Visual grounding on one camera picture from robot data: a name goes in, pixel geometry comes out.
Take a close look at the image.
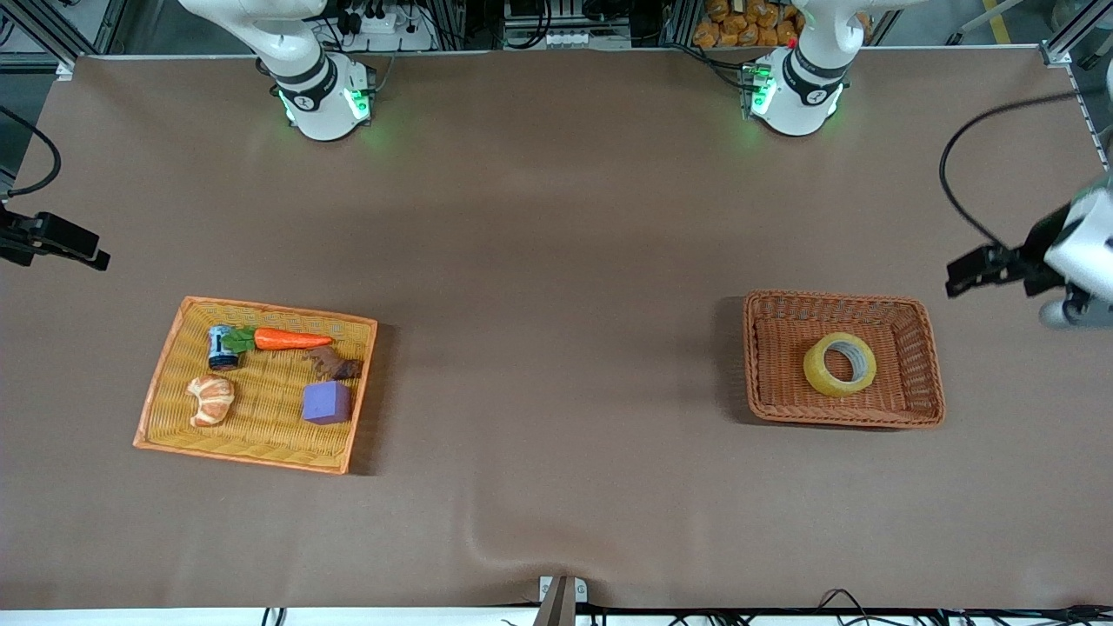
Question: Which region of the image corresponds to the yellow wicker basket orange rim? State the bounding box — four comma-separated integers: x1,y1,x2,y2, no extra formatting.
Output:
133,296,378,476

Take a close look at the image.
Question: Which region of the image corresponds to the silver aluminium frame profile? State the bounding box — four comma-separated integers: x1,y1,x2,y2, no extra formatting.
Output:
0,0,131,81
1039,0,1113,69

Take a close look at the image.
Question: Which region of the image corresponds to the pile of orange bread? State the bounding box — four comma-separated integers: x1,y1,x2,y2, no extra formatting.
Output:
693,0,872,50

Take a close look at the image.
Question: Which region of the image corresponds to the purple foam cube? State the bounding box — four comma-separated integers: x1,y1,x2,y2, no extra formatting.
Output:
302,380,353,426

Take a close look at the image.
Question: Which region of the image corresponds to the orange toy carrot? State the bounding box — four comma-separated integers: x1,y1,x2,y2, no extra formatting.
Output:
224,326,335,355

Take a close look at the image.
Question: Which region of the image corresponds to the toy croissant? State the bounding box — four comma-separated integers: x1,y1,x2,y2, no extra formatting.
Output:
185,375,236,429

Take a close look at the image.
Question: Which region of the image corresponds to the grey table edge bracket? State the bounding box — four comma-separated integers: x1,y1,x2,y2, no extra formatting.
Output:
532,575,590,626

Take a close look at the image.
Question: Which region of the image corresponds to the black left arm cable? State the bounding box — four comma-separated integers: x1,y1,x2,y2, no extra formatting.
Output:
938,90,1081,250

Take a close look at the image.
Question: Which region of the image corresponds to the brown wicker basket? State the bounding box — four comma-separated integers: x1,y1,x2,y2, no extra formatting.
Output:
742,290,946,430

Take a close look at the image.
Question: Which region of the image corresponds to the white power strip with plugs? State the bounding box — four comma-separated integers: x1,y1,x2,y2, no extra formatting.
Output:
333,0,433,53

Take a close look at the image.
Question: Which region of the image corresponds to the brown toy animal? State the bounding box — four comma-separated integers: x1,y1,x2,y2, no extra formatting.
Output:
303,347,364,382

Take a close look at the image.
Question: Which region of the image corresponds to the small drink can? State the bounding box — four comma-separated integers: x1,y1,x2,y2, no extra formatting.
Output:
207,325,240,372

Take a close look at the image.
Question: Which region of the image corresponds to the yellow tape roll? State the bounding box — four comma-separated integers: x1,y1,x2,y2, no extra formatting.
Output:
803,331,877,399

